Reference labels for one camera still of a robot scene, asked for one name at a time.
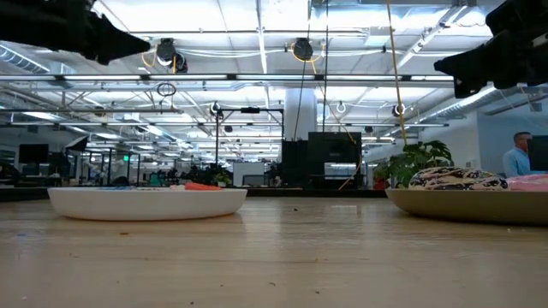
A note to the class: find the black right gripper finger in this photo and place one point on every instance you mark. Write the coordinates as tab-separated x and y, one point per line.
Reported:
475	64

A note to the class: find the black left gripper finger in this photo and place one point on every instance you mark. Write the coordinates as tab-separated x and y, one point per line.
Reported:
111	38

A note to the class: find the chocolate sprinkled donut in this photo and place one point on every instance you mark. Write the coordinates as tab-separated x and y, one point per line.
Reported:
458	179

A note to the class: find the pink frosted donut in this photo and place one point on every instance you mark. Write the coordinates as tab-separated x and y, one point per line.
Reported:
531	183

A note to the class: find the blue frosted donut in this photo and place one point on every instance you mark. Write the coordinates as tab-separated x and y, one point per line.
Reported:
117	187

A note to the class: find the red frosted donut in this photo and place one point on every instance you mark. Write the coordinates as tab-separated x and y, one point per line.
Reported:
203	187

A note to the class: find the person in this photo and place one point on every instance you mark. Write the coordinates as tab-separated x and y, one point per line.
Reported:
516	162

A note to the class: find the green potted plant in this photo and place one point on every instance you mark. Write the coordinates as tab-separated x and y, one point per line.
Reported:
424	158

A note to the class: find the black computer monitor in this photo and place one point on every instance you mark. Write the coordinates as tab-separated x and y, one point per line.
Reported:
538	154

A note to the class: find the grey-green round plate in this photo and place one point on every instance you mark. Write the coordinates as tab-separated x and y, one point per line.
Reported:
471	207

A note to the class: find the black equipment cabinet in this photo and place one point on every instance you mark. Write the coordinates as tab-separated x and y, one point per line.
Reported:
334	147

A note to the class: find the white round plate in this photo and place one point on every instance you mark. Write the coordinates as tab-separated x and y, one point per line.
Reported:
145	205

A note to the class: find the black gantry frame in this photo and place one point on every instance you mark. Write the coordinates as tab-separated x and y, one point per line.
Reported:
250	110

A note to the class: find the black aluminium table frame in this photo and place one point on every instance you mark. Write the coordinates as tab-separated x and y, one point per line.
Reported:
299	193

